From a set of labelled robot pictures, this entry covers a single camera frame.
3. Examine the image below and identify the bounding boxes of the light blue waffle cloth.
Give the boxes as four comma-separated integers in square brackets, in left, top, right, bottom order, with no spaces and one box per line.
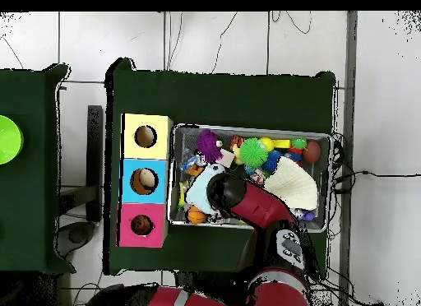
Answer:
[185,165,228,215]

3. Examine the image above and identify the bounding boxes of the shallow mesh bin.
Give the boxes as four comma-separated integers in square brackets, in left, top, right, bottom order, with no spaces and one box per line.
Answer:
[166,123,333,234]

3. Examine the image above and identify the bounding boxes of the wooden box with three holes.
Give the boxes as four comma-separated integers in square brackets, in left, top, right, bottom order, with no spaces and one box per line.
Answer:
[115,113,174,248]

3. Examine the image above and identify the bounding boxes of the purple spiky ball toy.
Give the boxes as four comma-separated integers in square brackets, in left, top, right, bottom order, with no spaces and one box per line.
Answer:
[196,129,224,164]

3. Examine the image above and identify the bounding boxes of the orange toy basketball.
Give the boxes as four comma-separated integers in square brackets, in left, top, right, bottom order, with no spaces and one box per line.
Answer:
[186,205,206,225]

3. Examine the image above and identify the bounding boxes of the dark green table cloth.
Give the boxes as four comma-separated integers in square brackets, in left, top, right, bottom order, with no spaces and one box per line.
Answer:
[0,63,77,275]
[104,57,337,282]

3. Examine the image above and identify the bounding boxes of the cream waffle cloth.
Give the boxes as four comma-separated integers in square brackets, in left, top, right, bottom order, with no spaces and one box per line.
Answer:
[263,155,319,211]

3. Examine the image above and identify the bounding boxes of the maroon ball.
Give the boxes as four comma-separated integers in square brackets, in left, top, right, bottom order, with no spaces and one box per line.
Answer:
[303,139,322,165]

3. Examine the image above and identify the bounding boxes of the black stand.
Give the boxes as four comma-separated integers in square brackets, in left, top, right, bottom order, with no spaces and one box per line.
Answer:
[58,104,104,221]

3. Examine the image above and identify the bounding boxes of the grey rounded floor object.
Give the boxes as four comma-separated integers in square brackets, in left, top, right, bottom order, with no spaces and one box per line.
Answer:
[53,221,97,258]

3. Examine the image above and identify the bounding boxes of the lime green bowl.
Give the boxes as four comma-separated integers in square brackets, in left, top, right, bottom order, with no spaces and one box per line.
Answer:
[0,114,25,165]

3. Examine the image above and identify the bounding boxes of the green stringy puffer ball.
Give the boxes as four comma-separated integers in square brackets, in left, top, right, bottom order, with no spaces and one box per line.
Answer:
[238,137,269,169]

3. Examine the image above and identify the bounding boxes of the multicolour rope toy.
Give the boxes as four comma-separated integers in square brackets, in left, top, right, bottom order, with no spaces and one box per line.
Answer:
[249,169,267,185]

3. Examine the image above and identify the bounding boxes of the blue stringy puffer ball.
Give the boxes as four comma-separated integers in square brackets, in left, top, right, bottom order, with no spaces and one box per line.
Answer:
[261,150,282,174]

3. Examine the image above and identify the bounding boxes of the black cable with plug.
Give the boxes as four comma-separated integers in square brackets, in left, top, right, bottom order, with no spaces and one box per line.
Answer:
[330,131,421,195]

